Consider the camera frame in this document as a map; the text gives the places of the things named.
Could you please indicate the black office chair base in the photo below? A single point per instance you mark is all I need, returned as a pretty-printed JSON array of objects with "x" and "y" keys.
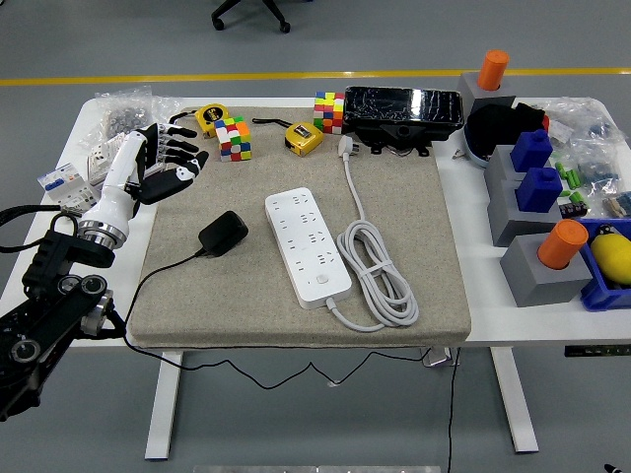
[{"x": 283, "y": 24}]

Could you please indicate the black cap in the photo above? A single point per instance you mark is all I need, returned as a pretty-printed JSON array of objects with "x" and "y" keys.
[{"x": 493, "y": 128}]

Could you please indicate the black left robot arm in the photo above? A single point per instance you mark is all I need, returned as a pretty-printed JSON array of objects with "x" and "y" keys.
[{"x": 59, "y": 256}]

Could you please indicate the white power strip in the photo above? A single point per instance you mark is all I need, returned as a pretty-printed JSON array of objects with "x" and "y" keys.
[{"x": 308, "y": 246}]

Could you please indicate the white wall socket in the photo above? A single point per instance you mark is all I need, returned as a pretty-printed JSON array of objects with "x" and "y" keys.
[{"x": 101, "y": 162}]

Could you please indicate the clear bag of metal nuts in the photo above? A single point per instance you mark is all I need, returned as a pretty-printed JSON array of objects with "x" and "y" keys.
[{"x": 125, "y": 111}]

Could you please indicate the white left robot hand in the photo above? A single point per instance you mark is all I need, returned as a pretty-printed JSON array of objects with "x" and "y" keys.
[{"x": 118, "y": 182}]

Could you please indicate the black table control panel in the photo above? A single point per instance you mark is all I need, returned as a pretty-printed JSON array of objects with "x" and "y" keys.
[{"x": 596, "y": 351}]

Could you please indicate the orange cylinder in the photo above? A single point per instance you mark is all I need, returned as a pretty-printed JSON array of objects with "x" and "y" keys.
[
  {"x": 562, "y": 244},
  {"x": 493, "y": 71}
]

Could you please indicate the clear bag of beige parts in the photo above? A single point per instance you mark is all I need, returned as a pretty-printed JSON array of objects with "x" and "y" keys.
[{"x": 620, "y": 204}]

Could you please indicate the rubik's cube with white face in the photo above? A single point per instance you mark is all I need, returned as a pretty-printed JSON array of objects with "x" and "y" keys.
[{"x": 234, "y": 140}]

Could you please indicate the blue block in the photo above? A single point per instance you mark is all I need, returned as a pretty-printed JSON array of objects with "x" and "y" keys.
[
  {"x": 539, "y": 189},
  {"x": 531, "y": 150}
]

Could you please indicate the white blue circuit breaker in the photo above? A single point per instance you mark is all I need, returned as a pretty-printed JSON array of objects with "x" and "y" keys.
[{"x": 61, "y": 189}]

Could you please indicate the rubik's cube with yellow face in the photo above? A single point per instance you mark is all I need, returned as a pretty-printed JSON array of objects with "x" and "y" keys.
[{"x": 328, "y": 113}]

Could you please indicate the small black component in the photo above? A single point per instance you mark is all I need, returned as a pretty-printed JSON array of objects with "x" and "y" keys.
[{"x": 572, "y": 209}]

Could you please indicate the yellow toy fruit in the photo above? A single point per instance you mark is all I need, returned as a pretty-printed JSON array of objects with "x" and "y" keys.
[{"x": 613, "y": 258}]

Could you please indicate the yellow tape measure black clip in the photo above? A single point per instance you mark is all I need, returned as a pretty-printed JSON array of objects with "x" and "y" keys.
[{"x": 303, "y": 138}]

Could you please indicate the grey-brown mat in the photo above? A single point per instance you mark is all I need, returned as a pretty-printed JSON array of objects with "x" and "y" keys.
[{"x": 404, "y": 197}]

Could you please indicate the metal bracket under table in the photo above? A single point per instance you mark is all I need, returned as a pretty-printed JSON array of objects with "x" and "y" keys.
[{"x": 439, "y": 357}]

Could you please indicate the clear bag of blue parts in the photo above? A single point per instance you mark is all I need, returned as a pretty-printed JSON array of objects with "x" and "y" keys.
[{"x": 599, "y": 170}]

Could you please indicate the yellow tape measure black disc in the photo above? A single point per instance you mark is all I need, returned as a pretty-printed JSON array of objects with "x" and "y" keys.
[{"x": 211, "y": 115}]

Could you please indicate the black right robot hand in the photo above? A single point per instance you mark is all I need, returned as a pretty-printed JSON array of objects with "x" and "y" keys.
[{"x": 611, "y": 469}]

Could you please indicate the small metal clip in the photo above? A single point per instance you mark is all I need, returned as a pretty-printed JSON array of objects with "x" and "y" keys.
[{"x": 459, "y": 154}]

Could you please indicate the blue plastic bin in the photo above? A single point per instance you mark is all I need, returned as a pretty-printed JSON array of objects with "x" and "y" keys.
[{"x": 599, "y": 298}]

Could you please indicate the white table leg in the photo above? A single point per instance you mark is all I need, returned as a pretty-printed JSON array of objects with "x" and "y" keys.
[
  {"x": 160, "y": 428},
  {"x": 517, "y": 419}
]

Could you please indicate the black device cracked screen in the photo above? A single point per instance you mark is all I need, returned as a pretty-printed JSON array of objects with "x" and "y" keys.
[{"x": 394, "y": 106}]

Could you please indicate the black power adapter plug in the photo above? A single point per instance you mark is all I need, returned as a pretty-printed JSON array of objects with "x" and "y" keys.
[{"x": 224, "y": 234}]

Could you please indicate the clear bag of small parts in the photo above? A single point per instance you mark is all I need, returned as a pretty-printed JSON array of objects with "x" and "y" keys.
[{"x": 581, "y": 118}]

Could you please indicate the grey block with hole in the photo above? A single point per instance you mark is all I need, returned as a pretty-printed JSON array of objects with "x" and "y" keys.
[
  {"x": 498, "y": 167},
  {"x": 527, "y": 281},
  {"x": 470, "y": 88},
  {"x": 508, "y": 222}
]

